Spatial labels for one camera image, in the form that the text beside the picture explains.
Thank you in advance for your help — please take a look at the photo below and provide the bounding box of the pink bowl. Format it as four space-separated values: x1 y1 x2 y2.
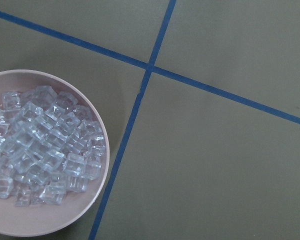
0 69 110 237

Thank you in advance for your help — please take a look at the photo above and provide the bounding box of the clear ice cubes pile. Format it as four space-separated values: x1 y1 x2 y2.
0 85 106 207

